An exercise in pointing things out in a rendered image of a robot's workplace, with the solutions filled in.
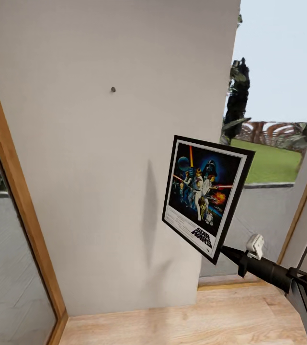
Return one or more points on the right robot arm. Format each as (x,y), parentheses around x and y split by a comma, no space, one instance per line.
(275,274)

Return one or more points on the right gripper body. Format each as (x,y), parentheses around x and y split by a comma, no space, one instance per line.
(261,268)

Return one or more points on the fixed window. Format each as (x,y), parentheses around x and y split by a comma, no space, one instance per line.
(266,112)

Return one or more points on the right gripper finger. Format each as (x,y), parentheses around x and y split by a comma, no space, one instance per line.
(236,251)
(234,257)

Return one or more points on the poster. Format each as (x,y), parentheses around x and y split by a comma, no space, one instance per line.
(204,186)

